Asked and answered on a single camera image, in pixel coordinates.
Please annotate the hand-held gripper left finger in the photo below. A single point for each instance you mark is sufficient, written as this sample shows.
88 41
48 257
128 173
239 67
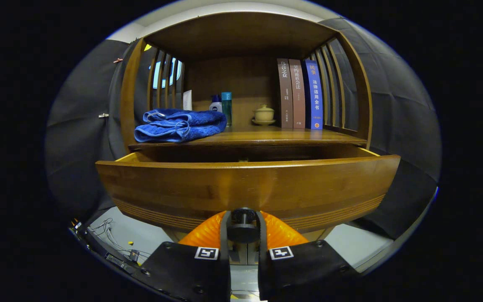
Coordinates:
183 268

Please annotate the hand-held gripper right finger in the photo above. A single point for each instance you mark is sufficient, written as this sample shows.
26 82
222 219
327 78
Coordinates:
304 268

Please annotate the white tube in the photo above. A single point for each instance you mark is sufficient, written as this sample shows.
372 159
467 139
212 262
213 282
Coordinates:
187 100

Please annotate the reddish brown book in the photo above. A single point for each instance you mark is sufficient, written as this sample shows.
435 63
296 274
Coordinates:
297 96

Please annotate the wooden drawer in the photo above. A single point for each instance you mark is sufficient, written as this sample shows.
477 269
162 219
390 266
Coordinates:
183 188

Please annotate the wooden cabinet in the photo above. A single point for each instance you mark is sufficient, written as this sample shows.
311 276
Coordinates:
241 37

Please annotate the dark brown book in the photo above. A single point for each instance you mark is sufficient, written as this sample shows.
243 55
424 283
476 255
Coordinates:
284 92

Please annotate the teal bottle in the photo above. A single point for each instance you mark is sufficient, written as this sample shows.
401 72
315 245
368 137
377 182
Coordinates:
226 107

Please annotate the beige lidded teacup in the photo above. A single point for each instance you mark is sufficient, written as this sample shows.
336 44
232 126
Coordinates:
263 114

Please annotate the white bottle with blue cap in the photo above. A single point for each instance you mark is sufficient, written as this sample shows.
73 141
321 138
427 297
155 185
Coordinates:
215 105

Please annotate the blue folded towel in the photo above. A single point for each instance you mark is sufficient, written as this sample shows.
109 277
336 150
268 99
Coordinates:
178 126

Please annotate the blue book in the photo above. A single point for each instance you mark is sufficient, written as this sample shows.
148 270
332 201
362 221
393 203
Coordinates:
314 96

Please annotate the wooden countertop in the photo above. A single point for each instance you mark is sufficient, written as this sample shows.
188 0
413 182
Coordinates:
258 135

